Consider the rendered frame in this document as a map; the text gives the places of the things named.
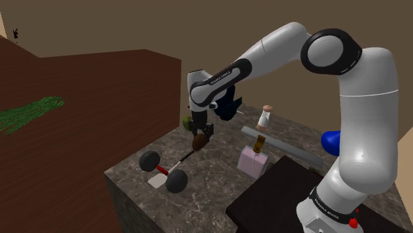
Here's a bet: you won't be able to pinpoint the long grey bar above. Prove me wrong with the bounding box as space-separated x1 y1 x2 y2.
240 125 325 169

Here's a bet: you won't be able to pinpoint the blue rounded object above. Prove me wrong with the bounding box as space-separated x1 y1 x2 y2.
320 130 342 158

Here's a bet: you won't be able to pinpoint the dark robot stand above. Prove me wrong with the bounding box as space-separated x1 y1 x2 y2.
225 155 402 233

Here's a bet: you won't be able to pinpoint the black angular object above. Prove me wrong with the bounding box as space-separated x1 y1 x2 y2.
214 84 245 122

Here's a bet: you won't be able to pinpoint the white spatula with black handle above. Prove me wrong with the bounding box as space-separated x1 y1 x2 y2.
147 149 197 189

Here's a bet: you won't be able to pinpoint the clear shaker with tan cap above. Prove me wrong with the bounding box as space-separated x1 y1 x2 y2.
255 104 275 132

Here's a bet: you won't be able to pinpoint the brown egg-shaped object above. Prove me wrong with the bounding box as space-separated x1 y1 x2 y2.
192 132 208 152

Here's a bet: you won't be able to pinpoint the green plant leaves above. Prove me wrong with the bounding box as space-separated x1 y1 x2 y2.
0 95 66 136

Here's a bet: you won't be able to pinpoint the pink perfume bottle, gold cap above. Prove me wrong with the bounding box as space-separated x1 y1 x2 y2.
236 135 269 179

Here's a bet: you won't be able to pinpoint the black dumbbell with red handle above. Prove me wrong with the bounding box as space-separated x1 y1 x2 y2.
138 150 189 194

